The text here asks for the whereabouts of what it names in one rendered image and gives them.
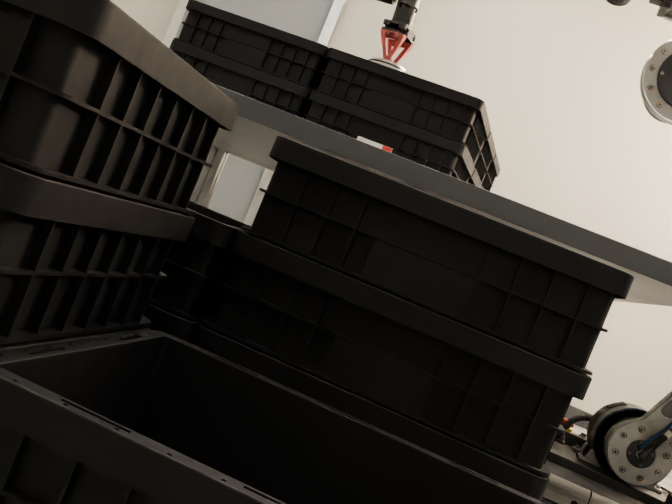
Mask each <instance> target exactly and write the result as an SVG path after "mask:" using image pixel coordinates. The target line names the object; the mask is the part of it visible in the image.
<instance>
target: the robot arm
mask: <svg viewBox="0 0 672 504"><path fill-rule="evenodd" d="M377 1H380V2H383V3H387V4H390V5H393V4H394V3H395V2H396V1H397V0H377ZM606 1H607V2H608V3H610V4H612V5H614V6H624V5H627V4H628V3H629V2H630V1H631V0H606ZM420 2H421V0H398V3H397V6H396V9H395V11H394V14H393V17H392V20H389V19H384V22H383V24H385V27H382V28H381V31H380V33H381V41H382V50H383V59H386V60H389V61H392V57H393V55H394V54H395V53H396V51H397V50H398V49H399V47H400V48H404V49H403V50H402V52H401V53H400V54H399V55H398V57H397V58H396V59H395V60H394V61H393V62H394V63H398V62H399V61H400V60H401V59H402V58H403V57H404V56H405V55H406V54H407V53H408V52H409V51H410V50H411V49H412V47H413V44H414V43H413V42H414V41H415V38H416V36H415V34H414V33H413V32H412V30H411V29H412V26H413V23H414V20H415V17H416V14H417V11H418V8H419V5H420ZM649 3H651V4H654V5H657V6H660V7H659V10H658V12H657V14H656V16H658V17H661V18H662V17H663V16H664V14H665V13H666V12H667V10H668V9H669V7H670V5H671V3H672V0H649ZM386 38H390V39H388V55H387V46H386ZM393 39H394V40H393ZM412 41H413V42H412Z"/></svg>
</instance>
